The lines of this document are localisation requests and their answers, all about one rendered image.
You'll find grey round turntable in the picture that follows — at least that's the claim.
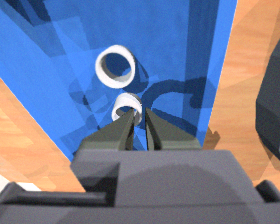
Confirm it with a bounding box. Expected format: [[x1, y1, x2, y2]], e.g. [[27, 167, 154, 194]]
[[255, 39, 280, 160]]

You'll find silver metal bushing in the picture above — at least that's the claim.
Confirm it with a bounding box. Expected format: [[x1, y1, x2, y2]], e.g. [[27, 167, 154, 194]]
[[112, 92, 142, 127], [95, 45, 135, 89]]

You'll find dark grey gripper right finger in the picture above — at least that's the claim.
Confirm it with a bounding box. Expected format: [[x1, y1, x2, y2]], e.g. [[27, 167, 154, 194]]
[[145, 107, 203, 151]]

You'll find blue open box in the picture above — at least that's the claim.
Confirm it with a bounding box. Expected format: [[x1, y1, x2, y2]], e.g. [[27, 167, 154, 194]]
[[0, 0, 238, 162]]

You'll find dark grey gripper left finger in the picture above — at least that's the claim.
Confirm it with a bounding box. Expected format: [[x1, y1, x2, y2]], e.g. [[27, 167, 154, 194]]
[[76, 107, 134, 152]]

